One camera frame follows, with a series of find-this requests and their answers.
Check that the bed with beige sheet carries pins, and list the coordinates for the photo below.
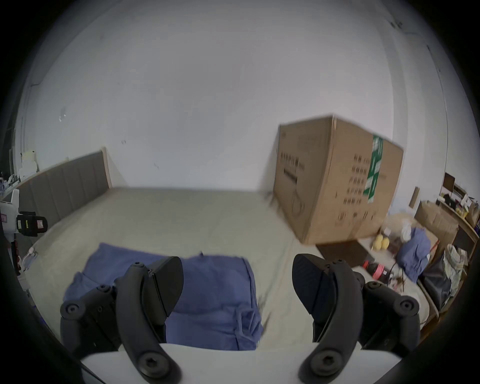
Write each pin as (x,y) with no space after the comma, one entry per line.
(168,217)

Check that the blue cloth bundle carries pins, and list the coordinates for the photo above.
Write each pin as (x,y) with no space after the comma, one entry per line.
(412,251)

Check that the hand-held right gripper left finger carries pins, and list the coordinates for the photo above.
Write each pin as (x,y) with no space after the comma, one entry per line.
(150,300)

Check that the small brown cardboard carton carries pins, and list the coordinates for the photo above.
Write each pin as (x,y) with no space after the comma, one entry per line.
(437,221)

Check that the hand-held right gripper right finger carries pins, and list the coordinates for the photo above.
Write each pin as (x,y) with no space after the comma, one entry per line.
(330,300)

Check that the dark blue shirt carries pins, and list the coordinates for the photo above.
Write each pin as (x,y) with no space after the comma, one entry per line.
(213,285)

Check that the large brown cardboard carton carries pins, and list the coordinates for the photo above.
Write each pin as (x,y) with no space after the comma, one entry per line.
(337,180)

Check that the wooden desk with clutter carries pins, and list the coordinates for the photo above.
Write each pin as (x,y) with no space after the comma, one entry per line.
(463,213)

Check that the grey padded headboard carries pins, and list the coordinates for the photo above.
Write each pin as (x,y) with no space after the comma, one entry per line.
(67,187)

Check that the black bag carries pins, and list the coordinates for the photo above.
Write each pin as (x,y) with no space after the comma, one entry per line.
(437,285)

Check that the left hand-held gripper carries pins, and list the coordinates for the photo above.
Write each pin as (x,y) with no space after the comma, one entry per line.
(11,219)

